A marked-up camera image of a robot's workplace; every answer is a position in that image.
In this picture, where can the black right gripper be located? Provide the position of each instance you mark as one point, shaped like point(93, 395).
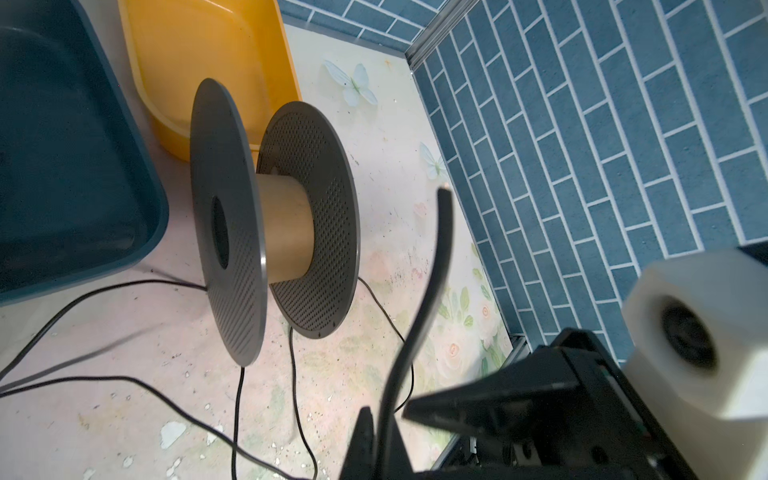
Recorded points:
point(564, 405)

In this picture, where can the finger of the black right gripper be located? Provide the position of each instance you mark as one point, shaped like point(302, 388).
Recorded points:
point(359, 460)

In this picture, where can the yellow plastic bin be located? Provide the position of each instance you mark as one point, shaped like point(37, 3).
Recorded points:
point(173, 45)

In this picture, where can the grey perforated cable spool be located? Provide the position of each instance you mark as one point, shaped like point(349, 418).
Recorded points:
point(279, 225)

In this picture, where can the dark teal plastic bin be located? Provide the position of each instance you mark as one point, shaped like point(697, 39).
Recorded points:
point(80, 196)

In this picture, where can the aluminium corner post right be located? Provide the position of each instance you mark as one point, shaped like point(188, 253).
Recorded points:
point(441, 26)

